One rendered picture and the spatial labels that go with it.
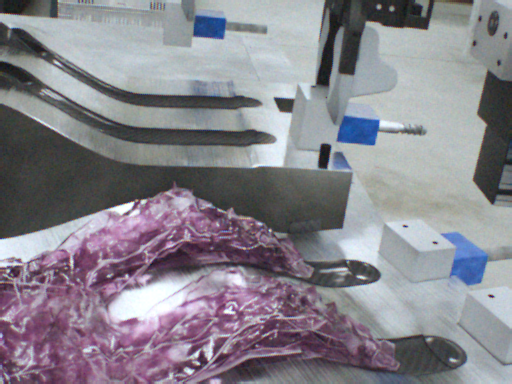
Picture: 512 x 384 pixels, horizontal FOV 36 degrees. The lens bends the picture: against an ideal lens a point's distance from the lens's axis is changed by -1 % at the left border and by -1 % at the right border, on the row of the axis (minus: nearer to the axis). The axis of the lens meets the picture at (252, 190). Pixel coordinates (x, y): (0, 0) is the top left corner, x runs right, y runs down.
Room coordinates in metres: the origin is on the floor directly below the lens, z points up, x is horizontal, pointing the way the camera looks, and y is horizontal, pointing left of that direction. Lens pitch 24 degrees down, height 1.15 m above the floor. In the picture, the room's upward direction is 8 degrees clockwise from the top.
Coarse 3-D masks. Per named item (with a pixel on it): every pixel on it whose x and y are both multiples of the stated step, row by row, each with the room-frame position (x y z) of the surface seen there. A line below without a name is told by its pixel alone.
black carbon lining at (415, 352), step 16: (320, 272) 0.54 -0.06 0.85; (336, 272) 0.55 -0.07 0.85; (352, 272) 0.55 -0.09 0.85; (368, 272) 0.55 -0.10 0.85; (416, 336) 0.46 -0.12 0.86; (432, 336) 0.47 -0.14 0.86; (400, 352) 0.45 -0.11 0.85; (416, 352) 0.45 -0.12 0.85; (432, 352) 0.45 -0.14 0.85; (448, 352) 0.45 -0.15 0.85; (400, 368) 0.43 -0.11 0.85; (416, 368) 0.43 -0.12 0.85; (432, 368) 0.44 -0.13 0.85; (448, 368) 0.43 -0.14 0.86
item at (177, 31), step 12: (168, 0) 0.98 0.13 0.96; (180, 0) 0.99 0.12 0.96; (168, 12) 0.97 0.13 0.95; (180, 12) 0.97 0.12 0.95; (204, 12) 1.00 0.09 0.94; (216, 12) 1.01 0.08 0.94; (168, 24) 0.97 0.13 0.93; (180, 24) 0.97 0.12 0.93; (192, 24) 0.97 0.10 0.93; (204, 24) 0.98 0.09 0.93; (216, 24) 0.98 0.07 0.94; (228, 24) 1.00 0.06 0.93; (240, 24) 1.01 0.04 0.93; (252, 24) 1.01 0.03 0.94; (168, 36) 0.97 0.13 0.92; (180, 36) 0.97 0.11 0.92; (192, 36) 0.98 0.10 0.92; (204, 36) 0.98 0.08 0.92; (216, 36) 0.98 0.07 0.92
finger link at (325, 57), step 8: (328, 8) 0.76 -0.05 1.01; (328, 16) 0.75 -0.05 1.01; (336, 16) 0.75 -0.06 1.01; (328, 24) 0.75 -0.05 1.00; (336, 24) 0.75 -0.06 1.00; (328, 32) 0.74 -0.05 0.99; (336, 32) 0.74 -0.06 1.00; (320, 40) 0.77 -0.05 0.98; (328, 40) 0.75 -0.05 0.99; (320, 48) 0.76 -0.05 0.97; (328, 48) 0.75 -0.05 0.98; (320, 56) 0.76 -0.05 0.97; (328, 56) 0.75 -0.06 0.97; (320, 64) 0.75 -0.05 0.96; (328, 64) 0.75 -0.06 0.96; (320, 72) 0.76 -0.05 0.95; (328, 72) 0.76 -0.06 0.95; (320, 80) 0.76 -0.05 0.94; (328, 80) 0.76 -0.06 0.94
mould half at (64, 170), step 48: (0, 48) 0.75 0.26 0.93; (0, 96) 0.62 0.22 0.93; (96, 96) 0.76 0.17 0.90; (288, 96) 0.87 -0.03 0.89; (0, 144) 0.61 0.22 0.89; (48, 144) 0.62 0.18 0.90; (96, 144) 0.64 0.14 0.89; (144, 144) 0.68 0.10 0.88; (288, 144) 0.71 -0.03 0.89; (0, 192) 0.61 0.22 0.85; (48, 192) 0.62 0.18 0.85; (96, 192) 0.63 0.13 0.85; (144, 192) 0.64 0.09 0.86; (240, 192) 0.65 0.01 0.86; (288, 192) 0.66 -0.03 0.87; (336, 192) 0.66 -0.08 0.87
